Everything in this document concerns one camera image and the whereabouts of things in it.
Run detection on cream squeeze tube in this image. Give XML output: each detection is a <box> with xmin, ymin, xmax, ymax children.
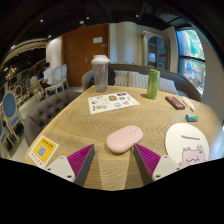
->
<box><xmin>180</xmin><ymin>96</ymin><xmax>196</xmax><ymax>112</ymax></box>

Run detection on clear shaker bottle white lid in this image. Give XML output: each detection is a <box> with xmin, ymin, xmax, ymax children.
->
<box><xmin>90</xmin><ymin>54</ymin><xmax>111</xmax><ymax>94</ymax></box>

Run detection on white sticker sheet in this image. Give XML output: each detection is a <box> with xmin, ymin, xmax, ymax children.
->
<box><xmin>87</xmin><ymin>91</ymin><xmax>141</xmax><ymax>115</ymax></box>

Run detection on dark-framed window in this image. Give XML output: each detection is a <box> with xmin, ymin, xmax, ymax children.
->
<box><xmin>175</xmin><ymin>27</ymin><xmax>207</xmax><ymax>96</ymax></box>

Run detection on group of ceiling spot lights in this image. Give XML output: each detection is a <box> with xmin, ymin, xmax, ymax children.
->
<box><xmin>38</xmin><ymin>13</ymin><xmax>140</xmax><ymax>40</ymax></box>

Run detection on yellow code sticker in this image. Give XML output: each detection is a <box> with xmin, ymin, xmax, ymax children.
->
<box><xmin>27</xmin><ymin>134</ymin><xmax>60</xmax><ymax>169</ymax></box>

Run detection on black and red backpack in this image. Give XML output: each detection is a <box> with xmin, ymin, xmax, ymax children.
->
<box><xmin>87</xmin><ymin>66</ymin><xmax>117</xmax><ymax>87</ymax></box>

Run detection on small teal pack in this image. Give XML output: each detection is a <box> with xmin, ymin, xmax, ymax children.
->
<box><xmin>185</xmin><ymin>113</ymin><xmax>199</xmax><ymax>123</ymax></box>

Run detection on group of white chairs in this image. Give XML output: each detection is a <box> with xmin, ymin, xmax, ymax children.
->
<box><xmin>43</xmin><ymin>63</ymin><xmax>70</xmax><ymax>96</ymax></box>

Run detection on brown wooden door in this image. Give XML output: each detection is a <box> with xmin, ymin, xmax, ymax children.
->
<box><xmin>61</xmin><ymin>23</ymin><xmax>111</xmax><ymax>88</ymax></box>

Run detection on curved brown sofa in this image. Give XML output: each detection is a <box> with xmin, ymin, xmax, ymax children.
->
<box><xmin>81</xmin><ymin>63</ymin><xmax>203</xmax><ymax>103</ymax></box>

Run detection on pink computer mouse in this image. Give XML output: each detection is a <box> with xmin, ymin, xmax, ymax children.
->
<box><xmin>105</xmin><ymin>124</ymin><xmax>145</xmax><ymax>155</ymax></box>

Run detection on grey tufted armchair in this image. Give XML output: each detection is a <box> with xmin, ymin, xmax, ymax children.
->
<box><xmin>23</xmin><ymin>89</ymin><xmax>83</xmax><ymax>148</ymax></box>

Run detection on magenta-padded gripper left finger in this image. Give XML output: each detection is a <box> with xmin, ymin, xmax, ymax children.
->
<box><xmin>44</xmin><ymin>143</ymin><xmax>96</xmax><ymax>188</ymax></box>

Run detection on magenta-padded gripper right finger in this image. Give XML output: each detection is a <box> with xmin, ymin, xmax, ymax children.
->
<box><xmin>133</xmin><ymin>143</ymin><xmax>183</xmax><ymax>187</ymax></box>

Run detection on white door sign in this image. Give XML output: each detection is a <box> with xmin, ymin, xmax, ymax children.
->
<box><xmin>92</xmin><ymin>36</ymin><xmax>104</xmax><ymax>45</ymax></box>

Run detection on striped cushion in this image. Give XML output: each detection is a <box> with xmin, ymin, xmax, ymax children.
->
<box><xmin>157</xmin><ymin>76</ymin><xmax>179</xmax><ymax>96</ymax></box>
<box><xmin>127</xmin><ymin>71</ymin><xmax>150</xmax><ymax>90</ymax></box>
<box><xmin>114</xmin><ymin>69</ymin><xmax>130</xmax><ymax>88</ymax></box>

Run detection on arched glass-door cabinet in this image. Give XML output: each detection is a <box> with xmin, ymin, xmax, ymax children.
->
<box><xmin>141</xmin><ymin>30</ymin><xmax>170</xmax><ymax>71</ymax></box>

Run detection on green drink can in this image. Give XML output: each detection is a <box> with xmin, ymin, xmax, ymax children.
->
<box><xmin>146</xmin><ymin>68</ymin><xmax>161</xmax><ymax>100</ymax></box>

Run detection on black and red box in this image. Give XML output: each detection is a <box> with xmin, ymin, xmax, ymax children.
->
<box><xmin>164</xmin><ymin>95</ymin><xmax>186</xmax><ymax>111</ymax></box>

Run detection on person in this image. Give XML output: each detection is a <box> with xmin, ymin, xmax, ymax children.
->
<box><xmin>39</xmin><ymin>61</ymin><xmax>55</xmax><ymax>90</ymax></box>

